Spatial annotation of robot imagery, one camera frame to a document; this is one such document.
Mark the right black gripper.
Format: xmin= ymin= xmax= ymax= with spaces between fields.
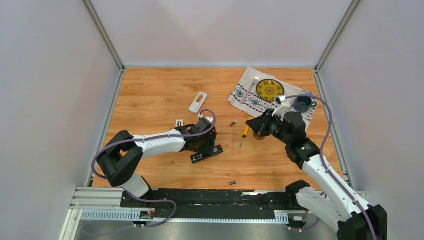
xmin=246 ymin=109 xmax=291 ymax=146

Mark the yellow handled screwdriver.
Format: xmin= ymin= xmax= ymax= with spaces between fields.
xmin=239 ymin=123 xmax=251 ymax=148

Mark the black remote control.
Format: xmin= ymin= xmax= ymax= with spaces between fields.
xmin=190 ymin=145 xmax=224 ymax=164

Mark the white remote with QR code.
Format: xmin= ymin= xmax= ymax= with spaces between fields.
xmin=175 ymin=119 xmax=184 ymax=128

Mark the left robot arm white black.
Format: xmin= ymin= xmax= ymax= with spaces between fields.
xmin=94 ymin=118 xmax=217 ymax=208

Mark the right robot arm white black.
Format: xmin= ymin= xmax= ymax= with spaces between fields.
xmin=246 ymin=110 xmax=388 ymax=240

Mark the white remote orange battery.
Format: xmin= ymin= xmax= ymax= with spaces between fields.
xmin=188 ymin=92 xmax=208 ymax=114

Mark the brown glass cup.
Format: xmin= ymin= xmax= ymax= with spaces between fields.
xmin=253 ymin=132 xmax=266 ymax=141

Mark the yellow patterned plate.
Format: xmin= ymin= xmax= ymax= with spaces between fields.
xmin=256 ymin=78 xmax=285 ymax=102

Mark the dark blue mug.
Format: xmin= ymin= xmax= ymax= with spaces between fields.
xmin=293 ymin=96 xmax=318 ymax=113

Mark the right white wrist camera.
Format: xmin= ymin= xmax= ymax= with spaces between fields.
xmin=272 ymin=95 xmax=291 ymax=117

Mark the pink handled fork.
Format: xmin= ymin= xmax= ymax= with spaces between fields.
xmin=239 ymin=74 xmax=261 ymax=104

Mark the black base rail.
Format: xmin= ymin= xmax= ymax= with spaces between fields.
xmin=120 ymin=188 xmax=306 ymax=220

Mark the aluminium frame rail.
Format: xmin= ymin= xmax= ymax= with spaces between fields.
xmin=71 ymin=187 xmax=372 ymax=226

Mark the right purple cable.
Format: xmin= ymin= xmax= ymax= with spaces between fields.
xmin=284 ymin=94 xmax=379 ymax=240

